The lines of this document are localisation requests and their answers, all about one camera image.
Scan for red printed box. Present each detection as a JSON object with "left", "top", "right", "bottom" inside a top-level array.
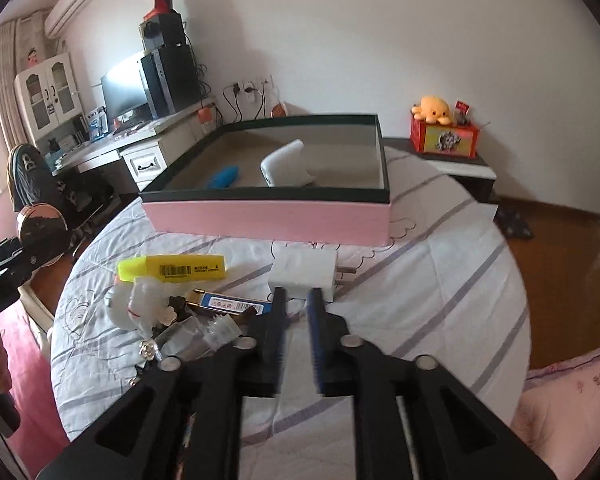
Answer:
[{"left": 409, "top": 110, "right": 482, "bottom": 159}]

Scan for yellow highlighter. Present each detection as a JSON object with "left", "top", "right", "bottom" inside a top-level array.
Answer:
[{"left": 116, "top": 254, "right": 228, "bottom": 283}]

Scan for white pink brick figure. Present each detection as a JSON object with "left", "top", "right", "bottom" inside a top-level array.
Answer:
[{"left": 105, "top": 280, "right": 178, "bottom": 333}]

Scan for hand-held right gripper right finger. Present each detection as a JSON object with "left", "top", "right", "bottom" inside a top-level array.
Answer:
[{"left": 307, "top": 287, "right": 558, "bottom": 480}]

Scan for pink box with green rim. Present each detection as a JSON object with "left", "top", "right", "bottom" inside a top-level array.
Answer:
[{"left": 139, "top": 114, "right": 392, "bottom": 248}]

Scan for rose gold round disc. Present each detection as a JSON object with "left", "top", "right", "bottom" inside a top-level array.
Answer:
[{"left": 16, "top": 202, "right": 70, "bottom": 267}]

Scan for pink quilt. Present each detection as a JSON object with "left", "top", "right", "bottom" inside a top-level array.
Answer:
[{"left": 510, "top": 337, "right": 600, "bottom": 480}]

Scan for beige curtain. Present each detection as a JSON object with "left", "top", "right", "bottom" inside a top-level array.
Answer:
[{"left": 0, "top": 7, "right": 56, "bottom": 153}]

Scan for black speaker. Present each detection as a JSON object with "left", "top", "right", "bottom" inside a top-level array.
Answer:
[{"left": 140, "top": 44, "right": 203, "bottom": 117}]

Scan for dark slippers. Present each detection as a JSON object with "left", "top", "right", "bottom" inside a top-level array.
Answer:
[{"left": 495, "top": 207, "right": 535, "bottom": 240}]

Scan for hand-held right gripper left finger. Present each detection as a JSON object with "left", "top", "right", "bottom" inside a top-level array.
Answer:
[{"left": 35, "top": 287, "right": 287, "bottom": 480}]

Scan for blue white boxes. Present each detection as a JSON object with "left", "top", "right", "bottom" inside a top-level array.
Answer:
[{"left": 82, "top": 107, "right": 109, "bottom": 141}]

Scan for blue ridged object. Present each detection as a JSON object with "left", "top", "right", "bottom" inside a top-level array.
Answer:
[{"left": 206, "top": 166, "right": 253, "bottom": 190}]

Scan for dark topped nightstand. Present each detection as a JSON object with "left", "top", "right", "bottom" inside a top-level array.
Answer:
[{"left": 382, "top": 137, "right": 501, "bottom": 206}]

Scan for black power cables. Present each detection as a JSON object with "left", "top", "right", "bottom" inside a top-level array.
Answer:
[{"left": 222, "top": 82, "right": 281, "bottom": 125}]

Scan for gold lighter with blue label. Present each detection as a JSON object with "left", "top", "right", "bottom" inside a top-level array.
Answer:
[{"left": 187, "top": 289, "right": 276, "bottom": 317}]

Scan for orange octopus plush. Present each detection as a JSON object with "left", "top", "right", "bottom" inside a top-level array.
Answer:
[{"left": 411, "top": 96, "right": 454, "bottom": 125}]

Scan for white plastic device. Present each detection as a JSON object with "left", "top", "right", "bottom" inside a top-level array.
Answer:
[{"left": 260, "top": 139, "right": 317, "bottom": 188}]

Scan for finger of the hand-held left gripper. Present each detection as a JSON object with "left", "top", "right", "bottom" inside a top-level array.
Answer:
[{"left": 0, "top": 239, "right": 35, "bottom": 288}]

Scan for white wall outlet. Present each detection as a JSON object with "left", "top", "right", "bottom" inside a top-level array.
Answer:
[{"left": 234, "top": 75, "right": 274, "bottom": 94}]

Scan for white desk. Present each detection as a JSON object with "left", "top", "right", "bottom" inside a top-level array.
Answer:
[{"left": 45, "top": 99, "right": 217, "bottom": 196}]

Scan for black boxes on tower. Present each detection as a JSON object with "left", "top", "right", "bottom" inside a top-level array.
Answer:
[{"left": 139, "top": 11, "right": 188, "bottom": 51}]

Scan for red floor mat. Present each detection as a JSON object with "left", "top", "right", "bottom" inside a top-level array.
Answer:
[{"left": 0, "top": 305, "right": 71, "bottom": 461}]

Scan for white charger adapter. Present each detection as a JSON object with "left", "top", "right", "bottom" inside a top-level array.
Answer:
[{"left": 267, "top": 247, "right": 356, "bottom": 303}]

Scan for white glass-door cabinet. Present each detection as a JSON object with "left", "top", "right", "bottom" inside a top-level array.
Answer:
[{"left": 14, "top": 52, "right": 83, "bottom": 146}]

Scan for black computer monitor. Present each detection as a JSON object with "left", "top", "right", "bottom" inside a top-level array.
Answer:
[{"left": 100, "top": 52, "right": 151, "bottom": 121}]

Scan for orange capped bottle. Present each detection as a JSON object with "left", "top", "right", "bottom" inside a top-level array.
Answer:
[{"left": 197, "top": 104, "right": 217, "bottom": 135}]

